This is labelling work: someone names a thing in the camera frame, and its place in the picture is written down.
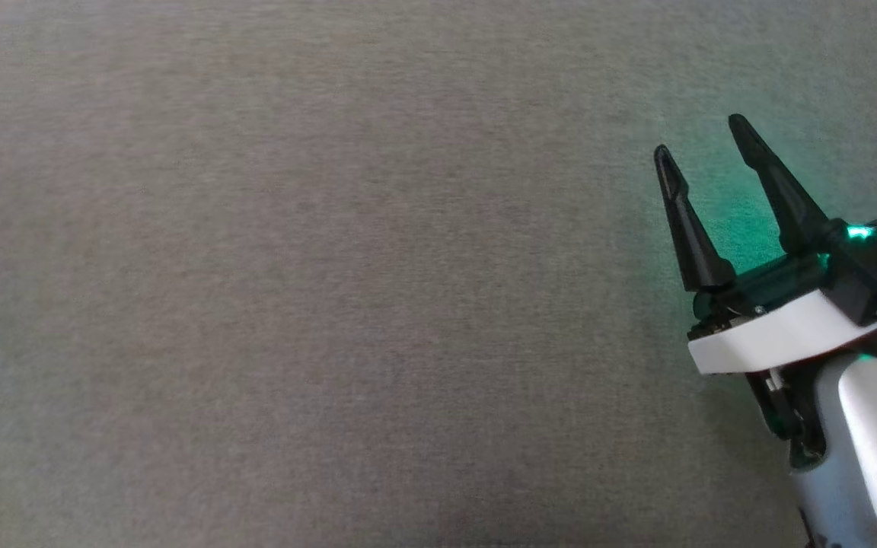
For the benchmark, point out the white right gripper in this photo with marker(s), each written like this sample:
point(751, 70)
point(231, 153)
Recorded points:
point(781, 335)

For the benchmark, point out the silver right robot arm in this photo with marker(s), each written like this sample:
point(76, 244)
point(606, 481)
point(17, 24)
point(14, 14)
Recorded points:
point(865, 457)

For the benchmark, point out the grey sofa seat cushion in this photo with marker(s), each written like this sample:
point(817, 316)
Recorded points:
point(332, 304)

